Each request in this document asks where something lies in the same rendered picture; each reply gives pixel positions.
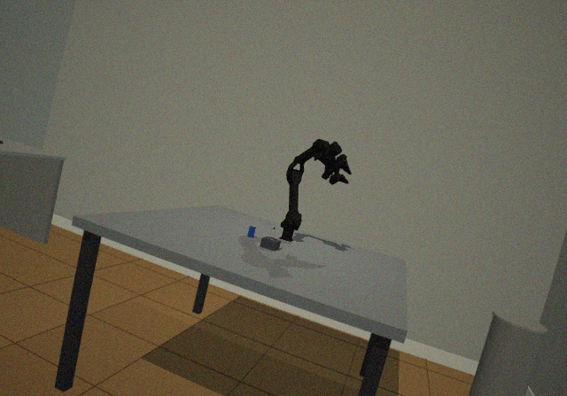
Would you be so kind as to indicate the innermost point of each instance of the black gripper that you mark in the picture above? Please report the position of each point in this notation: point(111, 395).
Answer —
point(334, 165)

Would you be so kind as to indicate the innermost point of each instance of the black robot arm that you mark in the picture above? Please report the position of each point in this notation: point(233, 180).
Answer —
point(322, 150)

